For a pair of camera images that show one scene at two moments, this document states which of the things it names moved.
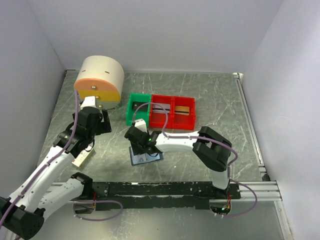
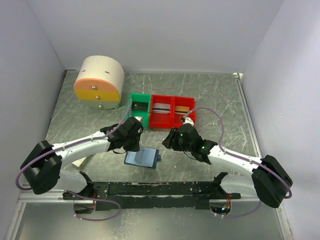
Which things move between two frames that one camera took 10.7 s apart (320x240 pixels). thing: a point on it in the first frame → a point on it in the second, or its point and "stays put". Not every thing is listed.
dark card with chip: x=143 y=107 stays put
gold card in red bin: x=183 y=110 stays put
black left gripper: x=103 y=126 → x=136 y=147
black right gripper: x=136 y=151 → x=170 y=142
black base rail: x=108 y=196 stays put
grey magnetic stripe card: x=157 y=109 stays put
